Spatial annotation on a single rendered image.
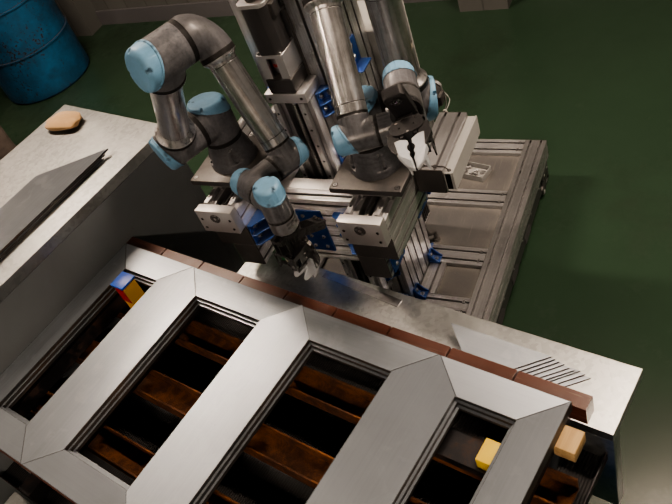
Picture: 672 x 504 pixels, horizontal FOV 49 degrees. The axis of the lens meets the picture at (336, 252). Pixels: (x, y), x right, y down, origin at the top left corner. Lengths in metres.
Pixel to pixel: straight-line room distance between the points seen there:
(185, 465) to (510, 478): 0.79
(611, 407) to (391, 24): 1.06
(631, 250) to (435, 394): 1.54
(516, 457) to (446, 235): 1.50
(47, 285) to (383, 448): 1.26
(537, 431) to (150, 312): 1.20
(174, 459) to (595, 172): 2.29
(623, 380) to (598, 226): 1.37
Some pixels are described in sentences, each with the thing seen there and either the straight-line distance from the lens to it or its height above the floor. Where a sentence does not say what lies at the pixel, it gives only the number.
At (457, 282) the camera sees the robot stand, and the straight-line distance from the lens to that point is 2.87.
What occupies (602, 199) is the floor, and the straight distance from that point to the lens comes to 3.38.
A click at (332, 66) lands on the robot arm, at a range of 1.74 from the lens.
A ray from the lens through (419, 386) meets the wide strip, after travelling 1.84.
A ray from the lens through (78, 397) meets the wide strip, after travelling 2.27.
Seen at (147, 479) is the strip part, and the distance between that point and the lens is 1.99.
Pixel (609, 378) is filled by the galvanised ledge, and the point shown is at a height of 0.68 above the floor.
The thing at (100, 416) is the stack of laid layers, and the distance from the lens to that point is 2.20.
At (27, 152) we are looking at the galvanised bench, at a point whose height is 1.05.
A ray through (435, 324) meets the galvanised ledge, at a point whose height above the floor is 0.68.
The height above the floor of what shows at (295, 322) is 0.85.
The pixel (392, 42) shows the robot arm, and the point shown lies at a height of 1.42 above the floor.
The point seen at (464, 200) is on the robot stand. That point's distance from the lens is 3.16.
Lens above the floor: 2.35
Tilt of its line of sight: 43 degrees down
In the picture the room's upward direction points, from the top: 24 degrees counter-clockwise
